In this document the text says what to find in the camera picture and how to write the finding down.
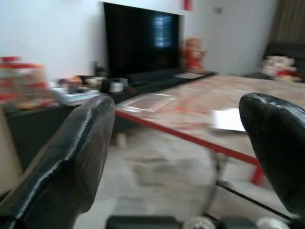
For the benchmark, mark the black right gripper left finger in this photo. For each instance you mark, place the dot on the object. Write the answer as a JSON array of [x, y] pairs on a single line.
[[59, 167]]

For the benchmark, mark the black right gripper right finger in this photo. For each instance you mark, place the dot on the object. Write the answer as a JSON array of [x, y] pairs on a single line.
[[278, 148]]

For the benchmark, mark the black TV cabinet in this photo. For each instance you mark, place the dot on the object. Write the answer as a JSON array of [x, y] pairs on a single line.
[[35, 131]]

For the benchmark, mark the white flat cardboard box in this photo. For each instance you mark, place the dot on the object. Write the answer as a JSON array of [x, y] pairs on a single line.
[[227, 120]]

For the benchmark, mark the plush doll with red clothes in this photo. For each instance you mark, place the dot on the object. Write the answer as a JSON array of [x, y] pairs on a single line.
[[280, 68]]

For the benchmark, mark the clear jar with red lid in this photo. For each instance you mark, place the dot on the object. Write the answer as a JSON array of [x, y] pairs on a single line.
[[21, 81]]

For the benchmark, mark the dark grey sofa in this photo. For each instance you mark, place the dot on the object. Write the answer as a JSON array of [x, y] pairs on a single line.
[[281, 50]]

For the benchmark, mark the white tape roll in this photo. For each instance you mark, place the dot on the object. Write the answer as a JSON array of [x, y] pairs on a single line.
[[116, 86]]

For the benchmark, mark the clear plastic tray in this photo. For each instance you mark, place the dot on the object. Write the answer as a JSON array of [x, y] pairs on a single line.
[[149, 102]]

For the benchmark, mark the white and red booklet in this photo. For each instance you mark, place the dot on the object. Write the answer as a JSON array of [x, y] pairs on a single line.
[[185, 75]]

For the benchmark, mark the red and gold plush figure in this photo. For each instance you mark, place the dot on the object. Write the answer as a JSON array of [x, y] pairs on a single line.
[[194, 56]]

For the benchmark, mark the brown curtain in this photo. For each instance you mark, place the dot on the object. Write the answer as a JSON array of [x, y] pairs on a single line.
[[289, 19]]

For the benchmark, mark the black flat screen TV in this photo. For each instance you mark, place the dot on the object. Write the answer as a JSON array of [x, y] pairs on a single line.
[[140, 40]]

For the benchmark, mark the black metal table frame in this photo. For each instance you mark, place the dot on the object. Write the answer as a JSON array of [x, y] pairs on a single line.
[[238, 192]]

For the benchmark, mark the red wall decoration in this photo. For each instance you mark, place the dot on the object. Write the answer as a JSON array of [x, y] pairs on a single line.
[[188, 4]]

